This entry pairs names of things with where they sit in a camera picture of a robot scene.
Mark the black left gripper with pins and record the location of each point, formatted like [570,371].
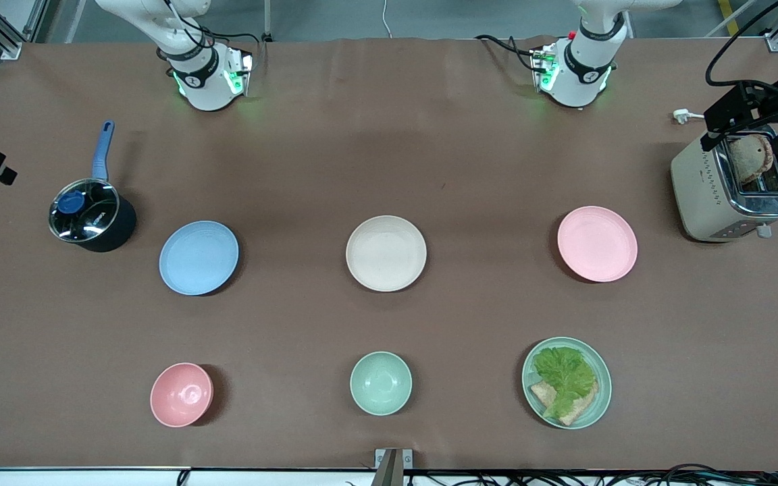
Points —
[762,103]

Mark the pink plate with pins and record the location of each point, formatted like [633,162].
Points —
[597,244]

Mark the blue plate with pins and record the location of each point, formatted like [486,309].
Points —
[198,258]

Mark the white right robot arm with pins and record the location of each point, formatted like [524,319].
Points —
[203,84]

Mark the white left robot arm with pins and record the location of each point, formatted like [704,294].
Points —
[581,77]

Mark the brown bread in toaster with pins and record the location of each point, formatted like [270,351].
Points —
[750,158]

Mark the beige chrome toaster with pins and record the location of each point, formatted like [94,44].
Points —
[703,196]

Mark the glass lid with blue knob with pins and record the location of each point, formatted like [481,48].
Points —
[85,209]

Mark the dark blue saucepan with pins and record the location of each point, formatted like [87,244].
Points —
[119,226]

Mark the pink bowl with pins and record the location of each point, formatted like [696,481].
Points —
[181,395]

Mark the green lettuce leaf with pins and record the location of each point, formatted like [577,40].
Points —
[564,374]

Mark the green plate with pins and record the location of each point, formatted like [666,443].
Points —
[602,398]

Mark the brown toast slice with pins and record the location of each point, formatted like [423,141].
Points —
[581,409]
[541,393]

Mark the brown table mat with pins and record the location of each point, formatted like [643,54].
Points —
[389,155]

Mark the beige plate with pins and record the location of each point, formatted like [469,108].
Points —
[385,254]

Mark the green bowl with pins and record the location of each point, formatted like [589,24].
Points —
[381,383]

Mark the metal clamp bracket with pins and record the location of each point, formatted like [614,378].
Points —
[392,466]

